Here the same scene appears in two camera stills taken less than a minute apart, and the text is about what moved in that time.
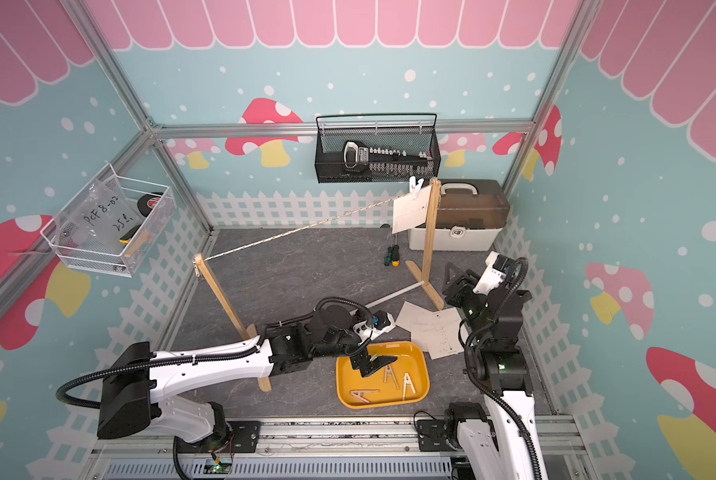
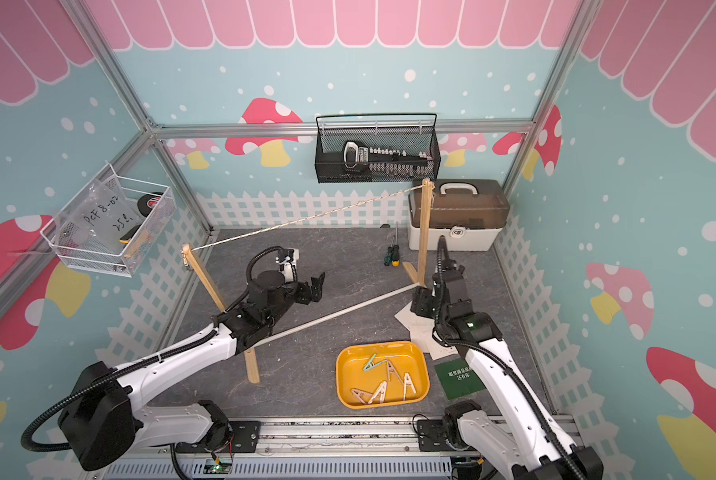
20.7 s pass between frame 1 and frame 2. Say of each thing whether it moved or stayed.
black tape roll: stayed
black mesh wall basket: stayed
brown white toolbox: stayed
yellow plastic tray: stayed
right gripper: moved
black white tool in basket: stayed
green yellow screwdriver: stayed
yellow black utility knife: stayed
